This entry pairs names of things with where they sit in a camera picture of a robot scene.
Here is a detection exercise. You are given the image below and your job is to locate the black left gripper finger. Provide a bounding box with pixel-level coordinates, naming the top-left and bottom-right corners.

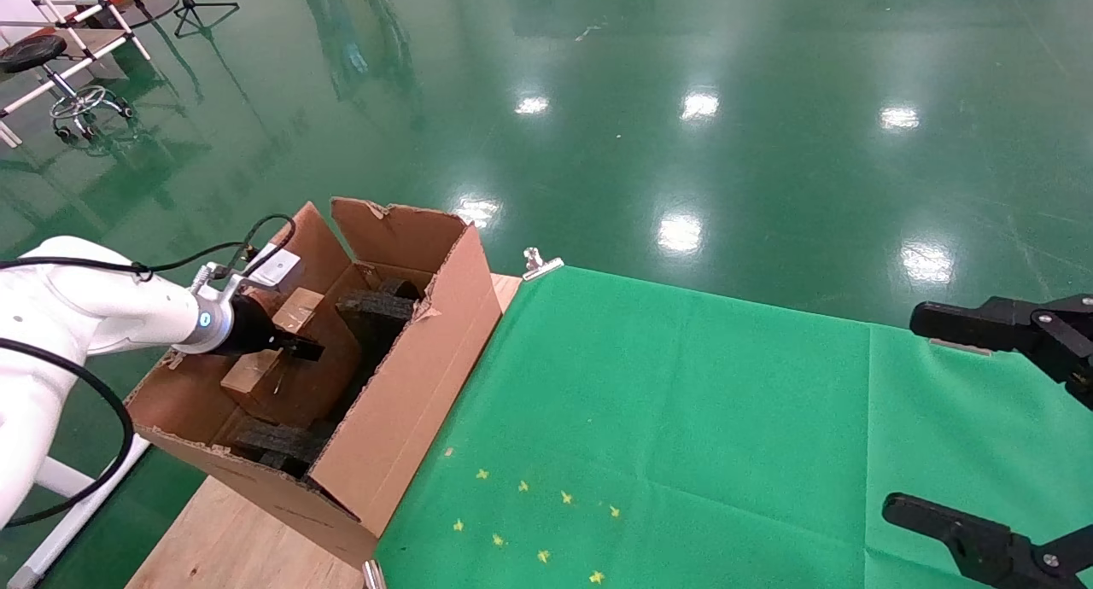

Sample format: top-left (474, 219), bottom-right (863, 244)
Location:
top-left (275, 334), bottom-right (326, 362)

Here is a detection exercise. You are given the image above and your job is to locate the black foam block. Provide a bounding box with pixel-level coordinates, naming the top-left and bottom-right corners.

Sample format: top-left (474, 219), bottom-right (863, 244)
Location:
top-left (231, 418), bottom-right (336, 477)
top-left (337, 278), bottom-right (425, 351)

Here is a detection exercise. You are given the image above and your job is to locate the large open cardboard carton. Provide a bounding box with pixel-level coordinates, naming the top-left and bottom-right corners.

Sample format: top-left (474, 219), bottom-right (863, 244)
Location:
top-left (124, 198), bottom-right (505, 569)

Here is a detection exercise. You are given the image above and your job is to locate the black tripod stand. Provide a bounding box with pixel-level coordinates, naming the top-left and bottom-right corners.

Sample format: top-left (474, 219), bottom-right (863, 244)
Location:
top-left (168, 0), bottom-right (242, 39)

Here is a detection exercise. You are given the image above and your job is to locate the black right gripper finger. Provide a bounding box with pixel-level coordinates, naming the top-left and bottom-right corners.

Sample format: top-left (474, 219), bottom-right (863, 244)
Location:
top-left (882, 493), bottom-right (1093, 589)
top-left (909, 294), bottom-right (1093, 411)

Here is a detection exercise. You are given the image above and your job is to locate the white table frame pipe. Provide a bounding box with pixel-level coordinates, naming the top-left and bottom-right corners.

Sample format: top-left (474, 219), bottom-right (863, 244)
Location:
top-left (0, 435), bottom-right (155, 589)

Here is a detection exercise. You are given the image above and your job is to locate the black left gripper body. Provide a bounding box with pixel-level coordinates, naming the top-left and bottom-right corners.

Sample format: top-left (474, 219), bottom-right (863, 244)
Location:
top-left (222, 295), bottom-right (284, 358)

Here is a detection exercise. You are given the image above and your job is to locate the small brown cardboard box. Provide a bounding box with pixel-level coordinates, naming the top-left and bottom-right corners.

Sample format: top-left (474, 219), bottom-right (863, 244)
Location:
top-left (220, 288), bottom-right (361, 429)

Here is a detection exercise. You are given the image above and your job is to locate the green table cloth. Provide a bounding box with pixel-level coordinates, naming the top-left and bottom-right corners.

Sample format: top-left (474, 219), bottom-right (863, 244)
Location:
top-left (376, 265), bottom-right (1093, 589)

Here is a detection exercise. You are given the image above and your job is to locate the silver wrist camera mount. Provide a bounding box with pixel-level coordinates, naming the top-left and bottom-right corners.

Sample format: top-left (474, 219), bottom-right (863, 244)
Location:
top-left (246, 243), bottom-right (305, 296)

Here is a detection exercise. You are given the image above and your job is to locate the black round swivel stool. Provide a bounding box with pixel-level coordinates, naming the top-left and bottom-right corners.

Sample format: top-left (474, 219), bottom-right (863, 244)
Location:
top-left (0, 32), bottom-right (136, 142)

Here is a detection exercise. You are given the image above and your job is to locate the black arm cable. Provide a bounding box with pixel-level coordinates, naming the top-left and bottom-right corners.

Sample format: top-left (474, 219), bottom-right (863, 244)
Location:
top-left (0, 214), bottom-right (296, 528)

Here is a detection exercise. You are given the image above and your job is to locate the white pipe rack frame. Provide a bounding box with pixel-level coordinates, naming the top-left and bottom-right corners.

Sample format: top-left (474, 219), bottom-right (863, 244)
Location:
top-left (0, 0), bottom-right (155, 148)

